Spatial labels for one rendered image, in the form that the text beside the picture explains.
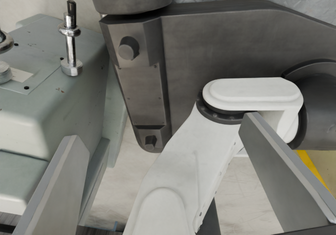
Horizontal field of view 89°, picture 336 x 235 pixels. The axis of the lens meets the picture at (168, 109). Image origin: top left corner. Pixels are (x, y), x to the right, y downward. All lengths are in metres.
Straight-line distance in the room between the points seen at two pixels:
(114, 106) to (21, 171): 0.66
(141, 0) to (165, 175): 0.35
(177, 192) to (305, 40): 0.46
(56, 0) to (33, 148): 0.83
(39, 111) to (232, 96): 0.47
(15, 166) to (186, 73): 0.55
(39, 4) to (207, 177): 1.21
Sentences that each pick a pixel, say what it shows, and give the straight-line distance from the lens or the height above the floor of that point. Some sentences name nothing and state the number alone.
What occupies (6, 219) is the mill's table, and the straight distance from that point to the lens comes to 0.76.
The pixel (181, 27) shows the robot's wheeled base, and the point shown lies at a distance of 0.46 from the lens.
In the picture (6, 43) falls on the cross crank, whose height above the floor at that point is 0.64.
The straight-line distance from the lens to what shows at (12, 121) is 0.56.
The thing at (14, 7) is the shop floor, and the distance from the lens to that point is 1.39.
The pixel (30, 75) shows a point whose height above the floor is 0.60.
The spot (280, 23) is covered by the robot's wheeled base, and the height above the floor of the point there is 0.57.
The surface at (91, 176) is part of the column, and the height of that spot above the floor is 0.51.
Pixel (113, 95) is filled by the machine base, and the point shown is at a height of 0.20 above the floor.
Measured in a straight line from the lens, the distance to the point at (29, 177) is 0.64.
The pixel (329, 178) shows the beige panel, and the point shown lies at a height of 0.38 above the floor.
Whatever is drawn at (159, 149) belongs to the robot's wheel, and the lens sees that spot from 0.73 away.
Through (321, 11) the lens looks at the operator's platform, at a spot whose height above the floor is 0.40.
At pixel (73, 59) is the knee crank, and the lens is 0.62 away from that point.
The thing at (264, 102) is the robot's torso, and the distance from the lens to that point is 0.40.
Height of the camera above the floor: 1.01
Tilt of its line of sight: 48 degrees down
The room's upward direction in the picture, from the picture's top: 173 degrees counter-clockwise
